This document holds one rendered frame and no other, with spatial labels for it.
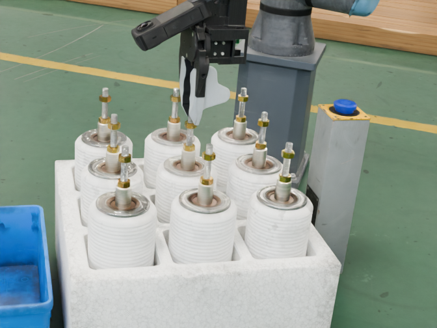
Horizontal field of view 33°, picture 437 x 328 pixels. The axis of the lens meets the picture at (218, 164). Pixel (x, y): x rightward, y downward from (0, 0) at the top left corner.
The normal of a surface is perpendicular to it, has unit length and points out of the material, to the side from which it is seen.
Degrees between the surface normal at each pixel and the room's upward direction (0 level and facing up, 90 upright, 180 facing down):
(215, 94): 85
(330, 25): 90
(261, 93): 90
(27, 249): 88
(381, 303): 0
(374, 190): 0
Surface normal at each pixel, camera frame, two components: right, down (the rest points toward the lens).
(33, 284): 0.09, -0.91
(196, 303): 0.25, 0.42
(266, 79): -0.25, 0.38
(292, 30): 0.22, 0.13
